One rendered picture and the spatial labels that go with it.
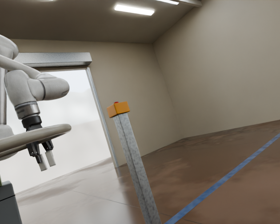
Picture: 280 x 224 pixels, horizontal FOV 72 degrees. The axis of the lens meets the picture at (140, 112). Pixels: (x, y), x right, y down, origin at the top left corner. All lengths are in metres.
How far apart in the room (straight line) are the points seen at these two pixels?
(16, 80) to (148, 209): 1.11
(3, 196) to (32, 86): 0.51
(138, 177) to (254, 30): 5.31
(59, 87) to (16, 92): 0.19
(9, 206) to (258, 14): 6.03
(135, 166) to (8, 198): 0.74
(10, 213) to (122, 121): 0.79
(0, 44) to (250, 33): 5.62
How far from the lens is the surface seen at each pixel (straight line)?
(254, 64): 6.06
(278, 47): 5.91
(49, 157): 0.97
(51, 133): 0.59
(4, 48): 1.45
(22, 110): 0.93
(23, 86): 0.95
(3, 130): 1.36
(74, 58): 5.88
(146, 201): 1.47
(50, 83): 1.01
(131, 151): 1.39
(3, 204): 1.12
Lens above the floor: 0.85
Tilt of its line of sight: 5 degrees up
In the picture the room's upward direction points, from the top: 18 degrees counter-clockwise
